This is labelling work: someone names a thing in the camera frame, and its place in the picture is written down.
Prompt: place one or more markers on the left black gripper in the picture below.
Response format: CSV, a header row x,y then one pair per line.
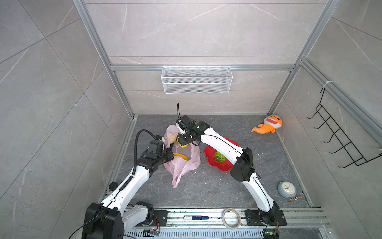
x,y
169,153

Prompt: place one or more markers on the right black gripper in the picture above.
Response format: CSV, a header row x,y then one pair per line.
x,y
181,140

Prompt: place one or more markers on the yellow lemon fruit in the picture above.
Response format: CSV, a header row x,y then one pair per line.
x,y
181,145

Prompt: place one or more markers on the beige round fruit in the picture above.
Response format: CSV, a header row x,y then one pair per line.
x,y
173,138

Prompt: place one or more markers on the pink plastic bag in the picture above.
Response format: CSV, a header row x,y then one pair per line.
x,y
179,167

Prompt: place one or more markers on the green bumpy fruit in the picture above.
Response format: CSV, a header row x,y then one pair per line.
x,y
219,157

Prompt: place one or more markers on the red flower-shaped bowl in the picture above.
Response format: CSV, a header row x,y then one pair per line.
x,y
229,146

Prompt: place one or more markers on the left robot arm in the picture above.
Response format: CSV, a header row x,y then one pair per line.
x,y
112,217

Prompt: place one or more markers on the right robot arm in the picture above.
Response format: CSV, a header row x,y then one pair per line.
x,y
241,158

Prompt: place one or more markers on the yellow banana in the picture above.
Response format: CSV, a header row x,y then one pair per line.
x,y
182,156

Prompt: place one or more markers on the blue white marker pen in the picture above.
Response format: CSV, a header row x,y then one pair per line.
x,y
195,217

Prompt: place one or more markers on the orange shark plush toy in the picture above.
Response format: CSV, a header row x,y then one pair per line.
x,y
270,124

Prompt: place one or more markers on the white tape roll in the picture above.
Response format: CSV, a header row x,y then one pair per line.
x,y
231,219

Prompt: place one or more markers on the small grey alarm clock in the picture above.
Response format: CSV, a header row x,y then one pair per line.
x,y
287,190

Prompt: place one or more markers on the white wire mesh basket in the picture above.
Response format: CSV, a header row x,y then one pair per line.
x,y
196,80

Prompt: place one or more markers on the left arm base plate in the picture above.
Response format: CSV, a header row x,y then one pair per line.
x,y
156,218

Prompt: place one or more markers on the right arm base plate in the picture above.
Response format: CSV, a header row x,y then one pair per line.
x,y
259,218

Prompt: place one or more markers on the black wire hook rack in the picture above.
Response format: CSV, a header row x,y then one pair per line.
x,y
338,133

